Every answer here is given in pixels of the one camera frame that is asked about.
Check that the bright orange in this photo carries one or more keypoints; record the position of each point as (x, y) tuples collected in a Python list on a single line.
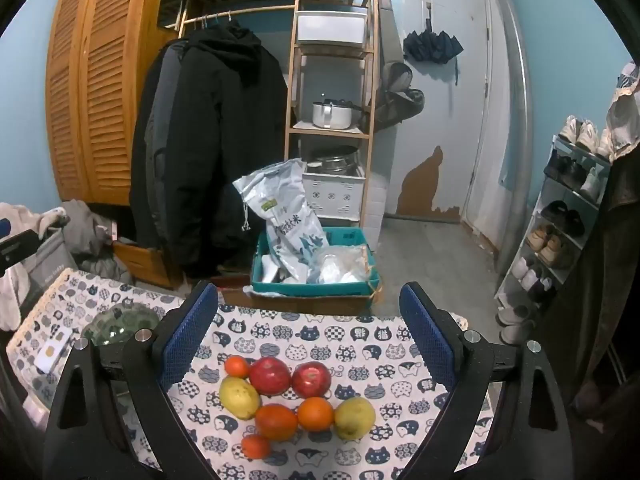
[(315, 414)]

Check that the large white storage bin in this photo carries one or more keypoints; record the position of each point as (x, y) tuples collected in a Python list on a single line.
[(330, 27)]

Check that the clear plastic bag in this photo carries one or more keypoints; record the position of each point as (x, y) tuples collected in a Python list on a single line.
[(345, 265)]

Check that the teal plastic crate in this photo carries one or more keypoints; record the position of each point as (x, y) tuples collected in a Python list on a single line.
[(345, 235)]

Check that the wooden drawer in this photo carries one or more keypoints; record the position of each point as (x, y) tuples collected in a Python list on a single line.
[(145, 262)]

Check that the grey and black jacket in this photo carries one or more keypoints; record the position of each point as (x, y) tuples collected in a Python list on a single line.
[(162, 125)]

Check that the reddish orange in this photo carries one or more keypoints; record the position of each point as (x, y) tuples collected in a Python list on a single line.
[(276, 421)]

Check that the grey garment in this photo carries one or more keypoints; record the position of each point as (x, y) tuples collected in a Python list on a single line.
[(87, 240)]

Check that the brown cardboard box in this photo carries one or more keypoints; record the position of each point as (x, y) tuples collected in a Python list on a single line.
[(310, 305)]

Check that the wooden clothes rail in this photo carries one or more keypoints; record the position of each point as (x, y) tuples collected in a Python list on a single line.
[(250, 11)]

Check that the dark brown coat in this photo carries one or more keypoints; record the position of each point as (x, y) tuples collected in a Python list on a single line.
[(610, 260)]

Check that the white card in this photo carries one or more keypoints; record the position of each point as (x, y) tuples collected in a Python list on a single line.
[(50, 355)]

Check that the wooden shelf rack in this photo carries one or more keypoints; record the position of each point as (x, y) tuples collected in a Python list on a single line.
[(367, 110)]

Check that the white lattice basket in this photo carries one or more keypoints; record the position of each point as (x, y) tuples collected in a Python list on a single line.
[(332, 197)]

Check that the white rice bag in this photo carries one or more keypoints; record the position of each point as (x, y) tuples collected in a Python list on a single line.
[(285, 210)]

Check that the group of shoes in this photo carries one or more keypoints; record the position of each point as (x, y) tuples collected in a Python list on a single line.
[(550, 250)]

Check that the beige garment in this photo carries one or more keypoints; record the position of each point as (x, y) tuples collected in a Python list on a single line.
[(15, 290)]

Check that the steel steamer pot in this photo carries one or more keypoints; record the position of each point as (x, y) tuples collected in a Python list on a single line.
[(337, 160)]

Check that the green glass bowl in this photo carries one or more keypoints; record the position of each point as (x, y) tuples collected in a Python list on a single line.
[(117, 325)]

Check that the steel cooking pot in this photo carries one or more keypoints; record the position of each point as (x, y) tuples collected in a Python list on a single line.
[(327, 115)]

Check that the black hooded coat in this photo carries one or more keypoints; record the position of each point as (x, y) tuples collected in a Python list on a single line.
[(225, 135)]

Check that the wooden louvered wardrobe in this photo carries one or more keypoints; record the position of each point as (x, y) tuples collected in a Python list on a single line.
[(100, 85)]

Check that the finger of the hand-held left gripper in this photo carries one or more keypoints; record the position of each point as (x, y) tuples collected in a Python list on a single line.
[(4, 226), (15, 252)]

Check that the greenish yellow lemon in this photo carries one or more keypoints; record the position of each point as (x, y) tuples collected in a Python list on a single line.
[(354, 417)]

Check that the red apple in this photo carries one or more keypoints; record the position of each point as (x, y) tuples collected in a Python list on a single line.
[(270, 376), (311, 379)]

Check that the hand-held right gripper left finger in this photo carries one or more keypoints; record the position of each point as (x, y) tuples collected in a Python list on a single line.
[(182, 340)]

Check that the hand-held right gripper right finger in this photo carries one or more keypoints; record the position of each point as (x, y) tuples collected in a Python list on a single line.
[(425, 335)]

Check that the small tangerine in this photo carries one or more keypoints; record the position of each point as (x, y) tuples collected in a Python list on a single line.
[(255, 446), (236, 366)]

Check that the grey metal pipe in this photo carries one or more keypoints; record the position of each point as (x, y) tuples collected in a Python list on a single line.
[(517, 110)]

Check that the cat print tablecloth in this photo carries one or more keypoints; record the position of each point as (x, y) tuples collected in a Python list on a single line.
[(310, 332)]

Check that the white lace garment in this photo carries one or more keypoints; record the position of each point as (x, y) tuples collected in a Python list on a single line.
[(625, 115)]

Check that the dark blue umbrella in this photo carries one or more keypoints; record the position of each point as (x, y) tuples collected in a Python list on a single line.
[(432, 45)]

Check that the grey laundry bin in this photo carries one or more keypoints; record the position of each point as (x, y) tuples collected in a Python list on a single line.
[(47, 270)]

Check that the grey hanging bag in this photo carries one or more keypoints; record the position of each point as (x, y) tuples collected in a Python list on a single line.
[(395, 95)]

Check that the grey door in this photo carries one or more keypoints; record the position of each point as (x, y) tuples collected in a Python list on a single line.
[(450, 135)]

